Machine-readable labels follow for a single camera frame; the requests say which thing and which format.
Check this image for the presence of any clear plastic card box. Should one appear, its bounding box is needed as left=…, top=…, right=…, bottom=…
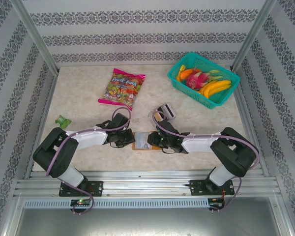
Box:
left=148, top=103, right=177, bottom=123

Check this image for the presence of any colourful candy bag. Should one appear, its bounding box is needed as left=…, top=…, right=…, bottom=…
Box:
left=97, top=68, right=146, bottom=112

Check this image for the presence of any small green toy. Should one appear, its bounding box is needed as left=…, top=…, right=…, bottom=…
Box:
left=55, top=115, right=71, bottom=129

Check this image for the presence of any teal plastic basket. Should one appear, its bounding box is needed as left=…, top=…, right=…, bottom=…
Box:
left=167, top=51, right=241, bottom=110

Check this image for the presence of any small yellow fruit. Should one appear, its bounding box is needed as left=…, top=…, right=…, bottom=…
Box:
left=176, top=64, right=186, bottom=82

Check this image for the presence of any pink dragon fruit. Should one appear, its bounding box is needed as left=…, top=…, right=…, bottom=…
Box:
left=186, top=70, right=223, bottom=89

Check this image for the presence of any yellow banana bunch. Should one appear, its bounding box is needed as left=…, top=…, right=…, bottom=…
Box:
left=198, top=80, right=232, bottom=99

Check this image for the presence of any orange mango fruit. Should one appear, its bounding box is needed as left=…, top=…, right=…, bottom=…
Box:
left=179, top=68, right=202, bottom=81

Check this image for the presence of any small circuit board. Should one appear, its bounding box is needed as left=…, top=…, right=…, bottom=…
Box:
left=70, top=199, right=90, bottom=207
left=209, top=201, right=226, bottom=210

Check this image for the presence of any grey metal shelf panel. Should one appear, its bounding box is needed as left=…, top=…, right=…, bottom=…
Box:
left=14, top=207, right=286, bottom=236

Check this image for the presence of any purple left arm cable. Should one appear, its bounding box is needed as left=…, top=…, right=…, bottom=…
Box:
left=45, top=107, right=133, bottom=216

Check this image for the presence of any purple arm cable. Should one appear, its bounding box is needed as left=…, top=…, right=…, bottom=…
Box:
left=154, top=110, right=259, bottom=213
left=45, top=107, right=133, bottom=216

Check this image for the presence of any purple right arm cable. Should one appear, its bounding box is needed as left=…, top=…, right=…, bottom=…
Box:
left=154, top=110, right=259, bottom=213

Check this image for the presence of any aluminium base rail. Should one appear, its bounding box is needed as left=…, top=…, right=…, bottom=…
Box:
left=13, top=169, right=278, bottom=198

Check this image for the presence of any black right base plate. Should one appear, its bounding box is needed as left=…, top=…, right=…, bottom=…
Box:
left=189, top=179, right=235, bottom=196

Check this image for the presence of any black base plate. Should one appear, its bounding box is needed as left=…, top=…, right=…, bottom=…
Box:
left=189, top=179, right=235, bottom=196
left=59, top=180, right=104, bottom=197

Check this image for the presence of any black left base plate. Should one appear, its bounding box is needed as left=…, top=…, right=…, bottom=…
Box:
left=59, top=180, right=104, bottom=197

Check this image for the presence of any slotted grey cable duct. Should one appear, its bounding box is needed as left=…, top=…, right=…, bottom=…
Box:
left=23, top=198, right=209, bottom=208

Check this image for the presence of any aluminium side rail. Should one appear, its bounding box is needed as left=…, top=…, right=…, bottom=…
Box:
left=232, top=68, right=271, bottom=177
left=24, top=71, right=61, bottom=179

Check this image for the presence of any aluminium frame post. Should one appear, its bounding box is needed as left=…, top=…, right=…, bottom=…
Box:
left=11, top=0, right=60, bottom=74
left=230, top=0, right=278, bottom=72

